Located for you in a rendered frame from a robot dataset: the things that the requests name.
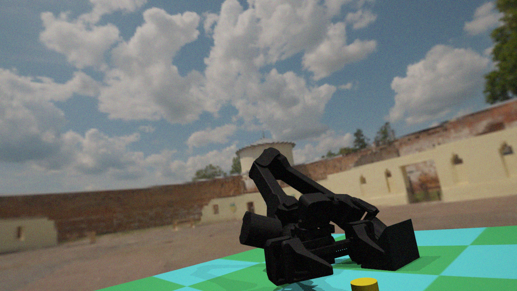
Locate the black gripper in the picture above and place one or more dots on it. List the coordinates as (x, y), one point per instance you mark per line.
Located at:
(291, 259)

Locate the yellow cylinder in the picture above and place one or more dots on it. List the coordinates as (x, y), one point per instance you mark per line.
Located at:
(364, 284)

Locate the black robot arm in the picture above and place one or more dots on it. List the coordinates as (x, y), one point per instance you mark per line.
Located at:
(314, 209)

